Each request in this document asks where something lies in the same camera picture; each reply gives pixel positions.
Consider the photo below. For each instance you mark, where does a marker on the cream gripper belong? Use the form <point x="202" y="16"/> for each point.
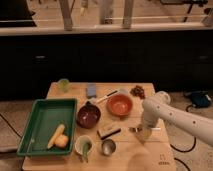
<point x="143" y="134"/>

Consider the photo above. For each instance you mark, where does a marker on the silver metal fork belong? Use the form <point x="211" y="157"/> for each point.
<point x="134" y="129"/>

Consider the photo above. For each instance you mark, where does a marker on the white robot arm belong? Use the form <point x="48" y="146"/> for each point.
<point x="158" y="107"/>

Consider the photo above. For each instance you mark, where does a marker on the orange bowl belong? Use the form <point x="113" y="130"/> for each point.
<point x="119" y="105"/>

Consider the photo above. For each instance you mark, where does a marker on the purple bowl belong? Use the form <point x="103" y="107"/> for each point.
<point x="88" y="115"/>

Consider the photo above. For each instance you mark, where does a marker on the small metal cup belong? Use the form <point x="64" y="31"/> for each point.
<point x="108" y="147"/>

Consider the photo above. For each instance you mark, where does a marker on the wooden brush block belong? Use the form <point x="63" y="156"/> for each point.
<point x="108" y="130"/>

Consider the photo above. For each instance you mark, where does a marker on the brown grape cluster toy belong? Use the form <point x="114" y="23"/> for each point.
<point x="138" y="91"/>

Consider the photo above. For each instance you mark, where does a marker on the white cup with green item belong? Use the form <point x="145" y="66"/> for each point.
<point x="83" y="146"/>

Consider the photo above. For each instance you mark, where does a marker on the dark teal bag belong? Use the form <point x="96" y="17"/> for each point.
<point x="199" y="99"/>

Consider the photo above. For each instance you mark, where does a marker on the blue sponge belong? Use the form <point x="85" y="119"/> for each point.
<point x="91" y="90"/>

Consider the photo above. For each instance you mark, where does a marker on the orange fruit toy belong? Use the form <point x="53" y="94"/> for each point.
<point x="61" y="141"/>

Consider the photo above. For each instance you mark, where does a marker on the yellow banana toy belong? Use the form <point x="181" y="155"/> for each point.
<point x="59" y="130"/>

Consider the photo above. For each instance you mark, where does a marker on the green translucent cup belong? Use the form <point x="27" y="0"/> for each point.
<point x="63" y="85"/>

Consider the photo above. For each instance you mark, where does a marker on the green plastic tray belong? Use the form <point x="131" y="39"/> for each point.
<point x="45" y="117"/>

